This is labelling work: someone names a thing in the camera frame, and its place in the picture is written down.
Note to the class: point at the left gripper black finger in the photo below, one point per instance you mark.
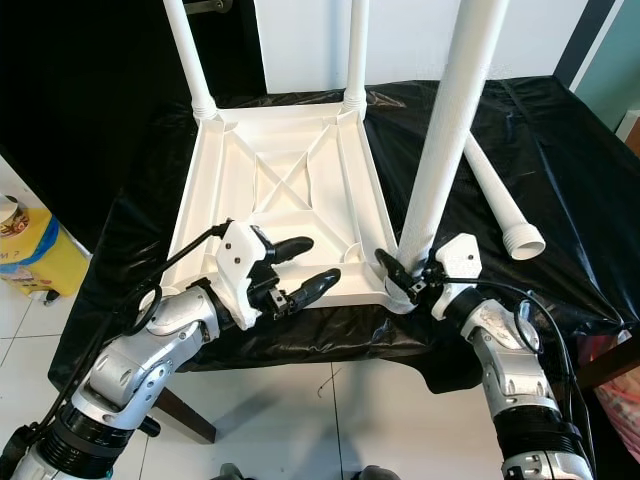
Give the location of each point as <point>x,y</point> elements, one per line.
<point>317,289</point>
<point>292,249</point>

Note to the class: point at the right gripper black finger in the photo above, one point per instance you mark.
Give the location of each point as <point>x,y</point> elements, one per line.
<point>396,272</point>

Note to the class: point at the white plastic table leg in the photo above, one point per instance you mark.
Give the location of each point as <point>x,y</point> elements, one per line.
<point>188,55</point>
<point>510,220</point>
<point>357,50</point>
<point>455,120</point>

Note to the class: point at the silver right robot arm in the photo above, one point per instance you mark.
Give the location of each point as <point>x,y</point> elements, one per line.
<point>510,360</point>

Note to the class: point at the brown wooden table leg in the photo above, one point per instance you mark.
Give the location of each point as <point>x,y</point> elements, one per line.
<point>182,412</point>
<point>610,362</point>

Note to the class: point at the printed paper cup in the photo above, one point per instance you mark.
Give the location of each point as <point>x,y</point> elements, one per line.
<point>12,214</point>

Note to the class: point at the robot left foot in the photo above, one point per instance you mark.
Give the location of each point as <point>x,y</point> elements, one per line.
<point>232,472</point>

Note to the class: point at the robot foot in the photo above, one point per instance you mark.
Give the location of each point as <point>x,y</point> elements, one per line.
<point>380,474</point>
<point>232,472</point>

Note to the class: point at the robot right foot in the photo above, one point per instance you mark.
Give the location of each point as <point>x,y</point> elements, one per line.
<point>380,474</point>

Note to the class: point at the black plastic cover sheet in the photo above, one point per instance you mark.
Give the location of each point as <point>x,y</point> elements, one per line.
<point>580,150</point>

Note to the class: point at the yellow carton box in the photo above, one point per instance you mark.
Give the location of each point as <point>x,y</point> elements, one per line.
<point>42,255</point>

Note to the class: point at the pink plastic bag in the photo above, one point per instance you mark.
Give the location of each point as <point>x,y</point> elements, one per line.
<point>618,415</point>

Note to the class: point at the black door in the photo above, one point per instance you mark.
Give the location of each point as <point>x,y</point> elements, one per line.
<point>90,100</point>

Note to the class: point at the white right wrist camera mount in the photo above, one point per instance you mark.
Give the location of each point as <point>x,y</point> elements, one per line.
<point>458,258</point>

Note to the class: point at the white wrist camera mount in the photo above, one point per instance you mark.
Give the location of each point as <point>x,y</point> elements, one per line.
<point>458,258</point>
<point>242,265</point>

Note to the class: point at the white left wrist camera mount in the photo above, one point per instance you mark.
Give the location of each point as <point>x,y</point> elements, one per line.
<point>242,265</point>

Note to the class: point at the dark grey frame post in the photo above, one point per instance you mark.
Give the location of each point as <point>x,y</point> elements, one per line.
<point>580,40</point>

